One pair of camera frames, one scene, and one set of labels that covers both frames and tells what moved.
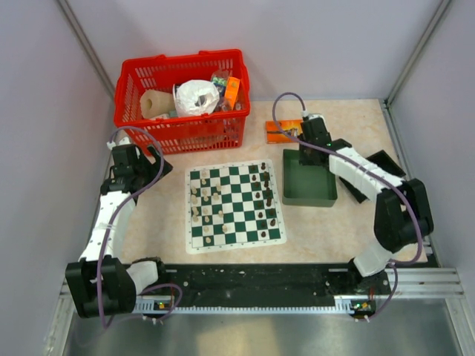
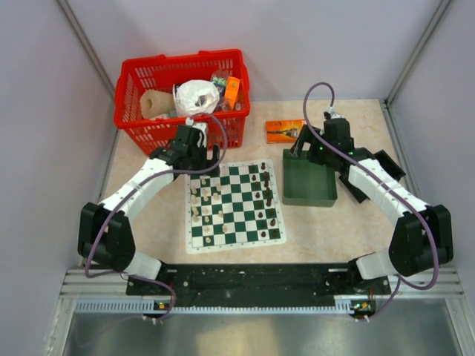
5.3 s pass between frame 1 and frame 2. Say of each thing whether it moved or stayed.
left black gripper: moved
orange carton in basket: stayed
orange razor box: stayed
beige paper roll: stayed
